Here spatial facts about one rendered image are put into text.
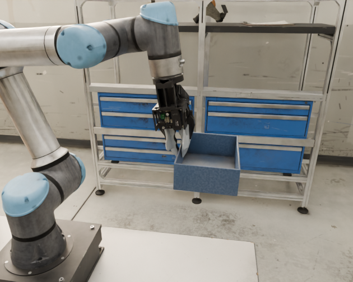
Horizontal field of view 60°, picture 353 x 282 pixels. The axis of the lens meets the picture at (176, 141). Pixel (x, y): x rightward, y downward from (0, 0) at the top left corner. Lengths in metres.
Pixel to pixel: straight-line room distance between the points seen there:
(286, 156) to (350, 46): 1.24
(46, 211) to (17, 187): 0.10
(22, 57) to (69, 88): 2.76
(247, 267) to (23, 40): 0.88
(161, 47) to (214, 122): 1.61
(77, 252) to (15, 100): 0.46
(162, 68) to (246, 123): 1.62
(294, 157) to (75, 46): 2.01
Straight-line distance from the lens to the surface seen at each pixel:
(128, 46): 0.70
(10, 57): 0.72
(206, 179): 0.71
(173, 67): 0.68
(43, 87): 3.59
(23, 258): 0.98
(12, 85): 0.94
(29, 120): 0.95
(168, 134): 0.76
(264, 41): 2.99
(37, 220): 0.90
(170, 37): 0.67
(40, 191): 0.88
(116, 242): 1.16
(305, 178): 2.47
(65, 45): 0.60
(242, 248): 1.14
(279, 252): 2.22
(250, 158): 2.35
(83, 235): 1.05
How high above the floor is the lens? 1.46
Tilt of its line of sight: 24 degrees down
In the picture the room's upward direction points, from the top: straight up
